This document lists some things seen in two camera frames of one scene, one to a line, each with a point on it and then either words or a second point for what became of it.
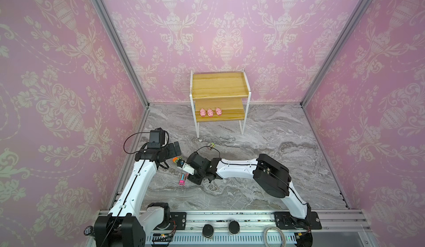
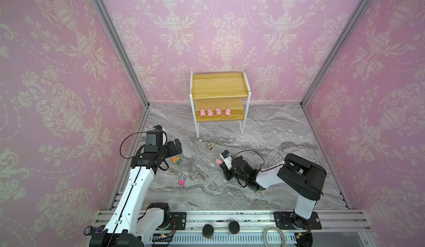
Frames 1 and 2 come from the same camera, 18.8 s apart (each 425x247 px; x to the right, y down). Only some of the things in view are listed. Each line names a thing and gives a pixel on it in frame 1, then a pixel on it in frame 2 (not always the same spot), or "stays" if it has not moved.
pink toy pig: x=202 y=112 stays
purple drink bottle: x=88 y=231 stays
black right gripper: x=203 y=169 to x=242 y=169
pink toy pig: x=210 y=113 stays
